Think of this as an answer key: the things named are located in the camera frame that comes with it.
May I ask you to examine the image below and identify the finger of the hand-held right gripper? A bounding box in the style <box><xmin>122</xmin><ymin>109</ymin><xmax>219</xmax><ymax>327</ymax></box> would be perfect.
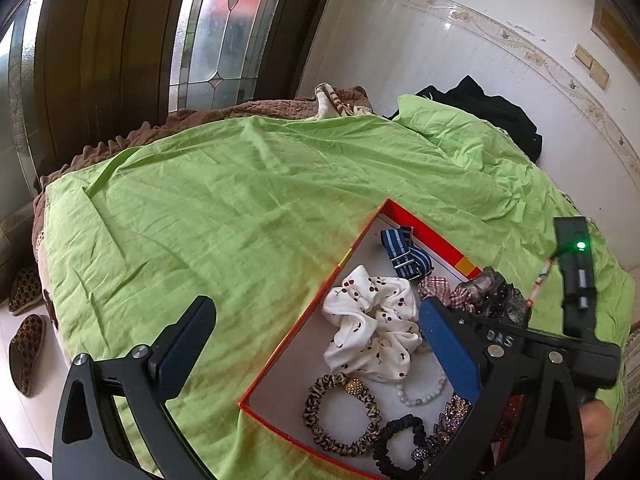
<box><xmin>452</xmin><ymin>307</ymin><xmax>567</xmax><ymax>356</ymax></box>

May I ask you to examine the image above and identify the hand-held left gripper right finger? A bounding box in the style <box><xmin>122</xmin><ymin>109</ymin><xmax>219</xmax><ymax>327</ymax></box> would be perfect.
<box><xmin>419</xmin><ymin>297</ymin><xmax>588</xmax><ymax>480</ymax></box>

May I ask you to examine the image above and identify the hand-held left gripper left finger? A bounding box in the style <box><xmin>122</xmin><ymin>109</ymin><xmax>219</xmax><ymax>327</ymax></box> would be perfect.
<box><xmin>52</xmin><ymin>296</ymin><xmax>218</xmax><ymax>480</ymax></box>

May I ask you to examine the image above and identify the white bead bracelet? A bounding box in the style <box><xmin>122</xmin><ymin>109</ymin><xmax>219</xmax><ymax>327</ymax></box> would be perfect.
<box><xmin>396</xmin><ymin>374</ymin><xmax>448</xmax><ymax>407</ymax></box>

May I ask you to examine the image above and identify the rhinestone hair clip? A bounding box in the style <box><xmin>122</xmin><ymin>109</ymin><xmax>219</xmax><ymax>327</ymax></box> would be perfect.
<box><xmin>410</xmin><ymin>392</ymin><xmax>473</xmax><ymax>461</ymax></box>

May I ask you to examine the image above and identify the pink gingham scrunchie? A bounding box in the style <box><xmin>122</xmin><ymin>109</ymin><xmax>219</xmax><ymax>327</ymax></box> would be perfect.
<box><xmin>417</xmin><ymin>275</ymin><xmax>473</xmax><ymax>311</ymax></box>

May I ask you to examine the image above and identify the red cardboard box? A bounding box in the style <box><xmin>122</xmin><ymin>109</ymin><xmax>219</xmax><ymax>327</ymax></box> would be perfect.
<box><xmin>238</xmin><ymin>198</ymin><xmax>531</xmax><ymax>480</ymax></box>

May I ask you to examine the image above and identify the leopard print hair tie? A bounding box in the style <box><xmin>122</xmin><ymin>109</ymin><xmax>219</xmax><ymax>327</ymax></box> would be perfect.
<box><xmin>302</xmin><ymin>372</ymin><xmax>382</xmax><ymax>457</ymax></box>

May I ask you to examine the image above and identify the person's right hand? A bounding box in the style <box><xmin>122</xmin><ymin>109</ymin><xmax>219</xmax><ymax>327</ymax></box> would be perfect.
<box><xmin>580</xmin><ymin>400</ymin><xmax>618</xmax><ymax>466</ymax></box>

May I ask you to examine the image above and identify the grey black dotted scrunchie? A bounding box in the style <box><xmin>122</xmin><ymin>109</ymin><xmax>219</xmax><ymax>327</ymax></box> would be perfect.
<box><xmin>452</xmin><ymin>266</ymin><xmax>532</xmax><ymax>331</ymax></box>

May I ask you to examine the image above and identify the red patterned scrunchie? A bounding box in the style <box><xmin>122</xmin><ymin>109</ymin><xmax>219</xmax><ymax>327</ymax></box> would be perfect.
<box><xmin>487</xmin><ymin>395</ymin><xmax>526</xmax><ymax>443</ymax></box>

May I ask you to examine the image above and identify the white cherry print scrunchie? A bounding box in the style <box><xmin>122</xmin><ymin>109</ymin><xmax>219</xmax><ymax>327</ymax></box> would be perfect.
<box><xmin>321</xmin><ymin>264</ymin><xmax>423</xmax><ymax>383</ymax></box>

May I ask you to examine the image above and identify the blue striped scrunchie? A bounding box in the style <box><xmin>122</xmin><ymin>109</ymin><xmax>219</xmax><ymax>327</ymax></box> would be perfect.
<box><xmin>380</xmin><ymin>226</ymin><xmax>433</xmax><ymax>279</ymax></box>

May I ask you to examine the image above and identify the green bedsheet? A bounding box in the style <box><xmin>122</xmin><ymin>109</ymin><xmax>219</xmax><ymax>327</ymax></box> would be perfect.
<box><xmin>42</xmin><ymin>92</ymin><xmax>631</xmax><ymax>480</ymax></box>

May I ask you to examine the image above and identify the leopard print slipper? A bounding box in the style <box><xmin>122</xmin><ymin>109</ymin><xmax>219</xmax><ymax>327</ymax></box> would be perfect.
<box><xmin>9</xmin><ymin>314</ymin><xmax>47</xmax><ymax>398</ymax></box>
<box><xmin>7</xmin><ymin>265</ymin><xmax>43</xmax><ymax>317</ymax></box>

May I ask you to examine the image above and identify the black clothing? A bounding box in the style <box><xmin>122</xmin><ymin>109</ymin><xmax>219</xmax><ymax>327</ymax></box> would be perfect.
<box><xmin>382</xmin><ymin>75</ymin><xmax>543</xmax><ymax>163</ymax></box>

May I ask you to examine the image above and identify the brown fleece blanket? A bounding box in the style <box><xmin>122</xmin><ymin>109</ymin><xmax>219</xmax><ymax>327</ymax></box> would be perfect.
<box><xmin>31</xmin><ymin>85</ymin><xmax>373</xmax><ymax>261</ymax></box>

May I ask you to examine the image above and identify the striped brown white cloth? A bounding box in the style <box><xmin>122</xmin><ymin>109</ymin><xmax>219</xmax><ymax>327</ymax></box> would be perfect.
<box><xmin>314</xmin><ymin>82</ymin><xmax>373</xmax><ymax>121</ymax></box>

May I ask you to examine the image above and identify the narrow glass panel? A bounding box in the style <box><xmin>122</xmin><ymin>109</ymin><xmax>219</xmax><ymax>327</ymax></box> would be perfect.
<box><xmin>7</xmin><ymin>0</ymin><xmax>41</xmax><ymax>196</ymax></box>

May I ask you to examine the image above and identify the stained glass door panel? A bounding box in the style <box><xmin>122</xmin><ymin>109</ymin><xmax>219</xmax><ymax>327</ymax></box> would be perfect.
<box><xmin>167</xmin><ymin>0</ymin><xmax>296</xmax><ymax>113</ymax></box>

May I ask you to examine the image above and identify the dark wooden door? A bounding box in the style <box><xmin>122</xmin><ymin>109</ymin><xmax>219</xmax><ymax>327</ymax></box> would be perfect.
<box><xmin>30</xmin><ymin>0</ymin><xmax>196</xmax><ymax>176</ymax></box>

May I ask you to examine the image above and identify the tan wall plate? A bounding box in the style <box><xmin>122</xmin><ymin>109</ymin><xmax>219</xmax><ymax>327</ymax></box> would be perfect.
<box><xmin>572</xmin><ymin>44</ymin><xmax>612</xmax><ymax>91</ymax></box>

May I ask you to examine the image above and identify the wooden wall frame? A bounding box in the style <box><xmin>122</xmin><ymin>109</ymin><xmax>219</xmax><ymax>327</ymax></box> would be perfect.
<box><xmin>591</xmin><ymin>0</ymin><xmax>640</xmax><ymax>61</ymax></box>

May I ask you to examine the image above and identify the dark wooden door frame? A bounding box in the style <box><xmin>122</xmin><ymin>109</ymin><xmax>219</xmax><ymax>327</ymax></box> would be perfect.
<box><xmin>257</xmin><ymin>0</ymin><xmax>346</xmax><ymax>103</ymax></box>

